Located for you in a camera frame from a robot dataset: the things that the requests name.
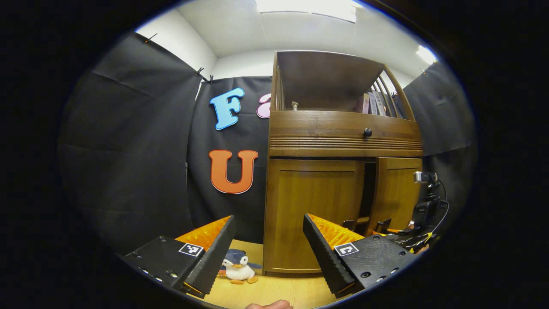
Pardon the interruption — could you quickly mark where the wooden cabinet door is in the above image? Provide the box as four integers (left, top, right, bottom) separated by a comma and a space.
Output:
264, 158, 366, 275
367, 157, 423, 234

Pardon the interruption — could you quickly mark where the black backdrop cloth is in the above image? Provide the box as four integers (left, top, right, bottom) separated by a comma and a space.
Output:
58, 31, 477, 258

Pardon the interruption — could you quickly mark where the wooden cabinet drawer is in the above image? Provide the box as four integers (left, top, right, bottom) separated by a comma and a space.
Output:
269, 111, 423, 140

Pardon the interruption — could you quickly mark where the penguin plush toy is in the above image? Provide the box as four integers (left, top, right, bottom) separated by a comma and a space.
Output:
219, 249, 262, 285

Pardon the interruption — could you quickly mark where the wooden double-door shoe cabinet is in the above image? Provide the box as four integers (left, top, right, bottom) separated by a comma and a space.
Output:
262, 50, 425, 277

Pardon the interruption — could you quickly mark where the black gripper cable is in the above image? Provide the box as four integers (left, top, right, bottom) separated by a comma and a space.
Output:
427, 178, 450, 247

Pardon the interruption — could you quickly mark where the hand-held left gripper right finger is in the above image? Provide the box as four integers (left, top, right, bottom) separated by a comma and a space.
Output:
302, 213, 423, 300

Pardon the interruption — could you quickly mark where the small ceiling light panel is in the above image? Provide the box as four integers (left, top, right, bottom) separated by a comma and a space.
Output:
415, 45, 438, 65

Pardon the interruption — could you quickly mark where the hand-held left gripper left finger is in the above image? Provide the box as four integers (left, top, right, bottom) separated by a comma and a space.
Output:
122, 215, 238, 299

